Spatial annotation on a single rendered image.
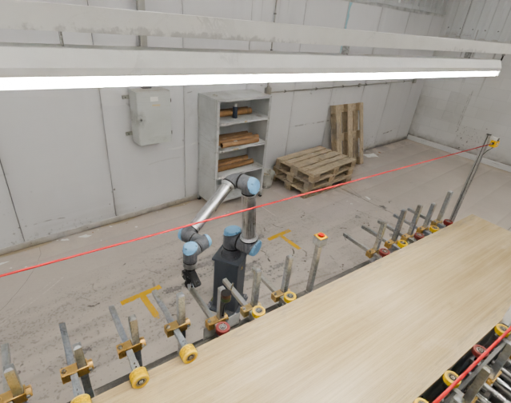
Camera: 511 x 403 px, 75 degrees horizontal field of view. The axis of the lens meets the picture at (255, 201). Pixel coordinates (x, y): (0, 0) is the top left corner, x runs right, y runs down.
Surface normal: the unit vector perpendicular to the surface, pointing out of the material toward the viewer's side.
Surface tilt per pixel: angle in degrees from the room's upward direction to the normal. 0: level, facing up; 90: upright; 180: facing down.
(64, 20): 90
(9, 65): 61
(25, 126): 90
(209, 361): 0
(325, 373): 0
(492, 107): 90
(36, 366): 0
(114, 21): 90
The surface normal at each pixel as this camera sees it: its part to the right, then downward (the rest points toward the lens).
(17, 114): 0.64, 0.42
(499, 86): -0.76, 0.25
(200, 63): 0.54, -0.04
